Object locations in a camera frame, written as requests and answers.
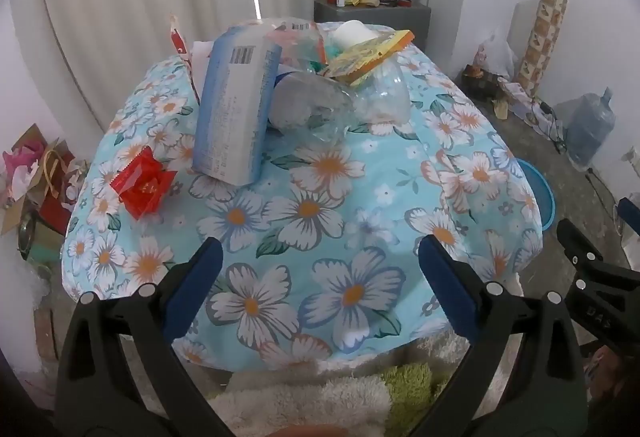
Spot blue water jug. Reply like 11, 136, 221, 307
565, 87, 617, 168

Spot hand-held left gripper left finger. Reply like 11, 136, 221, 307
55, 236, 236, 437

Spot red gift bag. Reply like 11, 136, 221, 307
39, 187, 82, 236

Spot grey board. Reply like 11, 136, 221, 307
510, 2, 538, 73

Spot clear printed plastic bag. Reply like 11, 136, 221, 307
265, 18, 326, 68

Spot small clear plastic bottle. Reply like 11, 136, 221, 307
350, 60, 413, 125

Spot brown paper gift bag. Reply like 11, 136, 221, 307
0, 124, 76, 235

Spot white plastic bag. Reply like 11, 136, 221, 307
472, 30, 518, 80

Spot black cables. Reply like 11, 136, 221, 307
530, 100, 571, 154

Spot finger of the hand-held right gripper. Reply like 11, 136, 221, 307
617, 197, 640, 238
556, 218, 608, 278

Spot green fluffy rug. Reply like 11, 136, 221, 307
385, 362, 453, 424

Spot red and white chopstick wrapper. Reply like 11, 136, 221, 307
167, 14, 201, 105

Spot red foil wrapper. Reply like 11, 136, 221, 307
109, 146, 178, 220

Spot blue and white carton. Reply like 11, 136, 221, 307
191, 24, 283, 185

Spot yellow snack packet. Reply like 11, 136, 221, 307
325, 30, 416, 85

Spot patterned cardboard box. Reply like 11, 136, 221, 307
515, 0, 568, 95

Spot white fluffy rug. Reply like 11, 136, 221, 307
207, 337, 471, 437

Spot large clear plastic bottle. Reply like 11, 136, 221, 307
267, 70, 358, 143

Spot grey cabinet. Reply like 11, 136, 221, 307
314, 0, 432, 49

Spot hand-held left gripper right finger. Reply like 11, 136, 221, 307
417, 234, 586, 437

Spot floral blue cloth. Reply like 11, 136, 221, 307
60, 20, 546, 370

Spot blue mesh basket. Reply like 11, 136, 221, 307
515, 157, 555, 233

